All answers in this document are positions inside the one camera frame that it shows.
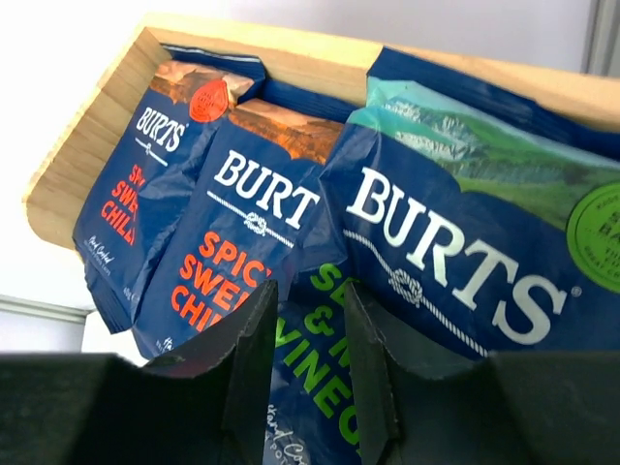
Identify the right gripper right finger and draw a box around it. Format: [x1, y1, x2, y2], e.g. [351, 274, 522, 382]
[345, 283, 619, 464]

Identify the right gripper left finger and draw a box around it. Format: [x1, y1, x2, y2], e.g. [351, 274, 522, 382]
[1, 280, 278, 464]

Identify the Burts chilli bag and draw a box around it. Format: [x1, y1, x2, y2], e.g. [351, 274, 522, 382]
[132, 80, 353, 358]
[73, 46, 265, 333]

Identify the Burts green blue bag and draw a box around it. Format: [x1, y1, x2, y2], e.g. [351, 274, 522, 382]
[272, 48, 619, 464]

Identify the wooden two-tier shelf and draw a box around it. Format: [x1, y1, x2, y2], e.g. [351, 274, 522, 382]
[22, 13, 619, 248]

